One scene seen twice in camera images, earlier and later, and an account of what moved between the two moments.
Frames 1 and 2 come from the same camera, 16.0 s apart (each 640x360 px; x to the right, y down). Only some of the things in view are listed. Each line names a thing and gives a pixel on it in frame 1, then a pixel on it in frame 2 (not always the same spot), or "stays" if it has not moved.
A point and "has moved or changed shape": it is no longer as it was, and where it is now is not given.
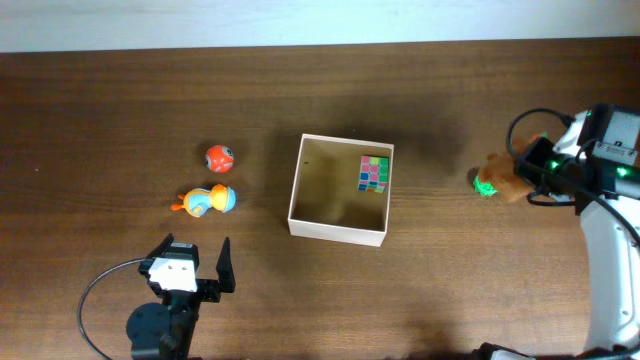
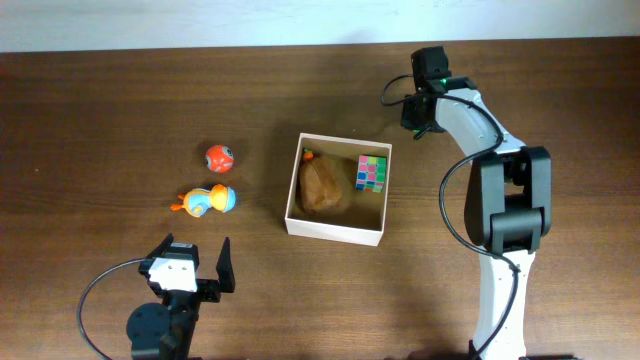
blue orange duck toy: (197, 201) stays
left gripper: (210, 290) stays
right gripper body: (544, 169) -> (410, 116)
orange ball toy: (219, 159) stays
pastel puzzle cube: (374, 174) stays
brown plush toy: (499, 170) has moved or changed shape
